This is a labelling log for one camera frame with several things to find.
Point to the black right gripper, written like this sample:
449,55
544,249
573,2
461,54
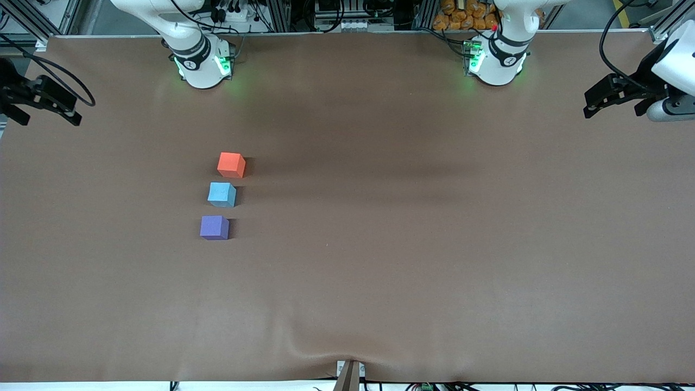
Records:
11,89

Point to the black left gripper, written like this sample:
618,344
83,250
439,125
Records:
644,72

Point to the blue foam block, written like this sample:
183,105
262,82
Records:
221,194

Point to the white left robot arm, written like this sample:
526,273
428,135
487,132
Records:
497,60

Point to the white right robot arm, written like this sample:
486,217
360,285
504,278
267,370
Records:
201,65

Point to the orange foam block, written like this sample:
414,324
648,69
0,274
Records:
230,164

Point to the purple foam block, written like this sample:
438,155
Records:
213,227

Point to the orange packets heap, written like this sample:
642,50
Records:
456,19

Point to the power strip with black plugs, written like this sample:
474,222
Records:
233,13

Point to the brown table cover sheet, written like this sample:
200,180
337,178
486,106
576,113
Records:
434,271

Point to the white power strip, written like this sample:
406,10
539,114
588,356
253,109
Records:
364,25

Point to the slanted aluminium frame strut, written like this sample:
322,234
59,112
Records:
21,16
670,21

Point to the aluminium frame post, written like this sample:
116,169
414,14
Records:
426,13
279,16

